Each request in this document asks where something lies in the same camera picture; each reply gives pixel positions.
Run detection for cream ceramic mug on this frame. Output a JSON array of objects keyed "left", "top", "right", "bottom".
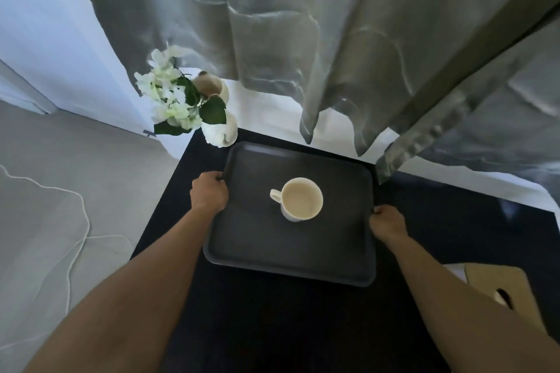
[{"left": 269, "top": 177, "right": 324, "bottom": 223}]

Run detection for wooden cutting board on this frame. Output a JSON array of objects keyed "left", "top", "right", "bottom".
[{"left": 464, "top": 263, "right": 547, "bottom": 334}]

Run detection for person's right forearm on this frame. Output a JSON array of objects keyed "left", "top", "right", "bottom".
[{"left": 385, "top": 235, "right": 560, "bottom": 373}]

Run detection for person's left forearm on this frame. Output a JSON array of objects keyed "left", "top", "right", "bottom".
[{"left": 22, "top": 207, "right": 219, "bottom": 373}]

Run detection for grey curtain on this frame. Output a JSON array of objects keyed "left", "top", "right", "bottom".
[{"left": 63, "top": 0, "right": 560, "bottom": 207}]

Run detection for white artificial flowers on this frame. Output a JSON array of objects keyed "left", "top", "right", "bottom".
[{"left": 133, "top": 45, "right": 227, "bottom": 136}]

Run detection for person's left hand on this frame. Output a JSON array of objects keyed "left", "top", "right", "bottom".
[{"left": 189, "top": 171, "right": 229, "bottom": 217}]

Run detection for beige ceramic vase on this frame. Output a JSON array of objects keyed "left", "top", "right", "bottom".
[{"left": 192, "top": 71, "right": 230, "bottom": 104}]

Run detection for dark grey plastic tray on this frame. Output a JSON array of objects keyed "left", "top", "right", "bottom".
[{"left": 203, "top": 141, "right": 378, "bottom": 288}]

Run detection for white cable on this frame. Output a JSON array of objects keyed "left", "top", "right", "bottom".
[{"left": 0, "top": 164, "right": 134, "bottom": 351}]

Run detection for person's right hand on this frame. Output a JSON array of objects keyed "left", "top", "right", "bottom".
[{"left": 369, "top": 204, "right": 409, "bottom": 247}]

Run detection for white ceramic vase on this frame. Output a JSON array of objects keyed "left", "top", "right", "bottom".
[{"left": 201, "top": 111, "right": 239, "bottom": 148}]

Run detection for white door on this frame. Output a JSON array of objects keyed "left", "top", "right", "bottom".
[{"left": 0, "top": 0, "right": 154, "bottom": 135}]

